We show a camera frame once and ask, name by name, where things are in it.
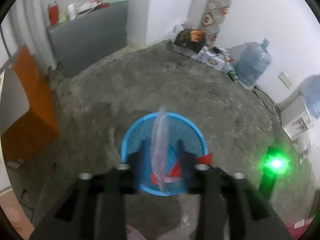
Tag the red snack wrapper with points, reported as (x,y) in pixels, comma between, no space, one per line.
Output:
(175,172)

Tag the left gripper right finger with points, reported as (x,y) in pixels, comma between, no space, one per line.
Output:
(228,203)

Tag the dark printed bag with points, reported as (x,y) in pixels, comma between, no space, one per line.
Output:
(193,39)

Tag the clear floral plastic bag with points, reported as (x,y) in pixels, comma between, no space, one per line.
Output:
(159,147)

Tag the large blue water jug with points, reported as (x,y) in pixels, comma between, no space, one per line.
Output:
(253,62)

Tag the grey cabinet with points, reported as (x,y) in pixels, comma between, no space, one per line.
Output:
(79,43)

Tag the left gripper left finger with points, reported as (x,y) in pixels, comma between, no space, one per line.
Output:
(93,207)

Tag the orange wooden table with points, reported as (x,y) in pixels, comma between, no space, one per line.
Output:
(28,122)

